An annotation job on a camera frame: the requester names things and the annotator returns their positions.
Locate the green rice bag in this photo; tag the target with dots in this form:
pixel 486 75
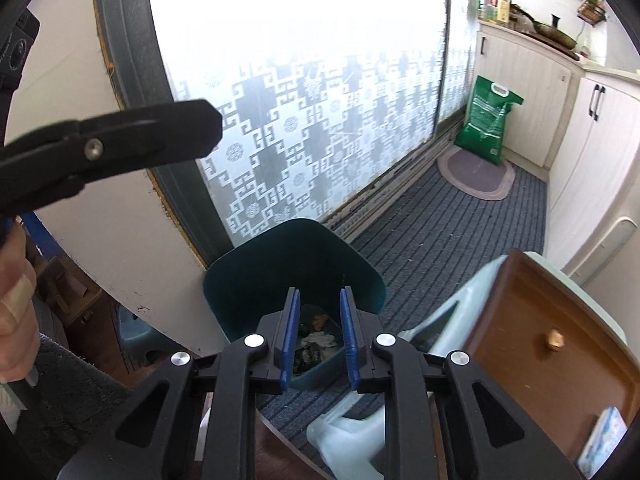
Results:
pixel 487 120

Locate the large ginger root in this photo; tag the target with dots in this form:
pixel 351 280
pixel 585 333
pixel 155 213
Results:
pixel 320 321

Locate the small ginger piece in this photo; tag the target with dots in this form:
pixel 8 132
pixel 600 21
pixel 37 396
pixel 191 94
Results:
pixel 555 340

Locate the striped grey carpet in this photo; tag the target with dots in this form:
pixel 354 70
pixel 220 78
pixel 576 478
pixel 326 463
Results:
pixel 440 250

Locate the white double door cabinet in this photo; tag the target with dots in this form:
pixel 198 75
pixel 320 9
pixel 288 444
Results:
pixel 585 160

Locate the teal plastic waste bin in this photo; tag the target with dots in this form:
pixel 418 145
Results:
pixel 295 255

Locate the yellow label oil bottle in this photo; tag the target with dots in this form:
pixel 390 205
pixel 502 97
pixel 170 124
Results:
pixel 503 7

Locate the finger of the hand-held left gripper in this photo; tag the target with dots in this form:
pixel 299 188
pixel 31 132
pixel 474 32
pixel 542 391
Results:
pixel 150 130

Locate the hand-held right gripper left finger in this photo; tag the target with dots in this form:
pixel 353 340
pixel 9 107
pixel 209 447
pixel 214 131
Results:
pixel 290 340

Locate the dark grey cloth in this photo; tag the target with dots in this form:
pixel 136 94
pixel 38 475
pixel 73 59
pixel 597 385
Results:
pixel 65 375

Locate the blue white tissue pack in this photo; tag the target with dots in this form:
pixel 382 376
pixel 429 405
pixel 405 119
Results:
pixel 602 440

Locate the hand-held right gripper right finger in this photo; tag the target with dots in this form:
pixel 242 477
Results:
pixel 349 340

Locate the grey oval floor mat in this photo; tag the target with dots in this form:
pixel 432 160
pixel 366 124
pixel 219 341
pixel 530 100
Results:
pixel 475 175

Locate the dark wok pan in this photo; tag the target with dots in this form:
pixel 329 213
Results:
pixel 550 32

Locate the person's left hand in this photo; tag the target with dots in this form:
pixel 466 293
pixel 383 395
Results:
pixel 15 320

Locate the small teal stool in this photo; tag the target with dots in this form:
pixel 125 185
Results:
pixel 137 335

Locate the white single door cabinet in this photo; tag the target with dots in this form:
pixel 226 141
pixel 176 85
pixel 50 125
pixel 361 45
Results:
pixel 520 90

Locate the wall spice rack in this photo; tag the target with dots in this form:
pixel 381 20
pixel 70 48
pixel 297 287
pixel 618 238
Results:
pixel 592 10

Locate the pale green plastic stool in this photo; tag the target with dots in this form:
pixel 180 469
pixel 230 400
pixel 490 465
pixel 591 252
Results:
pixel 350 430

